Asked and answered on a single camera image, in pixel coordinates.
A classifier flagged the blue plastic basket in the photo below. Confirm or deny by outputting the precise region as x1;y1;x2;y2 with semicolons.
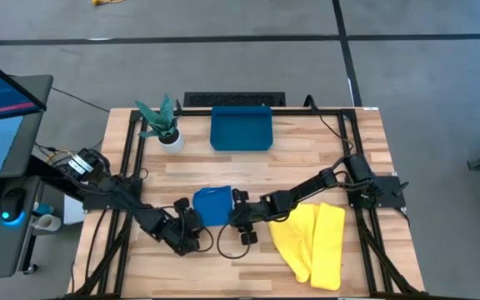
209;105;275;152

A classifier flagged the teal bottle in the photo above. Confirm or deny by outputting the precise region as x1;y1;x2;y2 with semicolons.
32;202;56;216

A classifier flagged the black aluminium table frame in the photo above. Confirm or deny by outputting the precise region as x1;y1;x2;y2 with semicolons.
62;107;433;300

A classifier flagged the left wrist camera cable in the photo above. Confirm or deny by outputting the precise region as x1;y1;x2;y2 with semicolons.
197;226;216;254

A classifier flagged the yellow microfiber towel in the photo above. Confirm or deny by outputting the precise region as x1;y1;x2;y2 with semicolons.
267;202;347;292

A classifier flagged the yellow cable loop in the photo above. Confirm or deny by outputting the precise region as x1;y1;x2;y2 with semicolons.
44;148;65;166

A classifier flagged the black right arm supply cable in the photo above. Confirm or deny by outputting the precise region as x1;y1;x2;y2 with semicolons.
304;94;356;156

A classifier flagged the black floor cable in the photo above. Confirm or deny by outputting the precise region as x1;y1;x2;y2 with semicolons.
50;86;112;113

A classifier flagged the white box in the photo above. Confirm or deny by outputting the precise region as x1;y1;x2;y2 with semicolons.
62;193;87;226

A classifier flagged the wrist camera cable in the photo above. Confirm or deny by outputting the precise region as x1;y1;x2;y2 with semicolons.
216;222;253;260
197;226;216;254

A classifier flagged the black keyboard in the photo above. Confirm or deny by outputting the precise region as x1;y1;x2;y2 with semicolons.
182;91;287;108

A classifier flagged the white mug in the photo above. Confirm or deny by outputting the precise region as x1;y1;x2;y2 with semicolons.
31;213;63;233

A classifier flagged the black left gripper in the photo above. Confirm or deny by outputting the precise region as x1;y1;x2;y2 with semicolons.
167;197;205;257

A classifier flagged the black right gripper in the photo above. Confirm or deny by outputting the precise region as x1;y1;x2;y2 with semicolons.
227;188;273;247

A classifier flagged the blue microfiber towel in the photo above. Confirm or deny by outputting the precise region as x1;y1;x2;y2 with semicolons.
192;185;235;228

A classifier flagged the black mouse with blue light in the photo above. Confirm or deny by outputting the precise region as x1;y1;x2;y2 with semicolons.
0;187;28;226

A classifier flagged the green plant in white pot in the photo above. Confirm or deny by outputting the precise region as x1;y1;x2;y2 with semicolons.
134;93;186;154

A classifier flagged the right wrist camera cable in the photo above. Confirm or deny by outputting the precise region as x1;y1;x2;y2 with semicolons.
216;222;253;260

